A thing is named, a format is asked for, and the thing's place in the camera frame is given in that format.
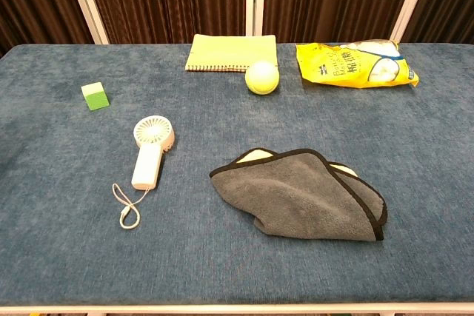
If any white handheld fan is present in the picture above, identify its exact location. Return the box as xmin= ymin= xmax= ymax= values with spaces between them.
xmin=130 ymin=115 xmax=176 ymax=191

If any blue table cloth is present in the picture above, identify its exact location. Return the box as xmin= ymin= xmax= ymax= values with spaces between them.
xmin=0 ymin=42 xmax=474 ymax=308

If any yellow tennis ball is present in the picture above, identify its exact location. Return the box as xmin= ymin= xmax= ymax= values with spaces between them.
xmin=244 ymin=60 xmax=280 ymax=95

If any yellow spiral notebook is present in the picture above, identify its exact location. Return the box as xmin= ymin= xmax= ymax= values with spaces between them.
xmin=184 ymin=33 xmax=279 ymax=73

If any grey microfibre cloth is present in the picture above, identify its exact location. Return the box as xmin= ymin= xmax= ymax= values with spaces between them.
xmin=209 ymin=148 xmax=389 ymax=242

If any yellow bag of cotton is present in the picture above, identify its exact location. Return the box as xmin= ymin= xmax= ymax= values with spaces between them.
xmin=295 ymin=38 xmax=420 ymax=90

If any green and white block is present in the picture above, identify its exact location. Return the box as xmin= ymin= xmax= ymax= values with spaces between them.
xmin=81 ymin=81 xmax=111 ymax=112

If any white table edge rail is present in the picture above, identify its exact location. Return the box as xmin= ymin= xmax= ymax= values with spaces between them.
xmin=0 ymin=304 xmax=474 ymax=315

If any white slanted frame post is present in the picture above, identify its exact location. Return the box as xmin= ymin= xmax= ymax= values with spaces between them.
xmin=389 ymin=0 xmax=435 ymax=44
xmin=61 ymin=0 xmax=110 ymax=45

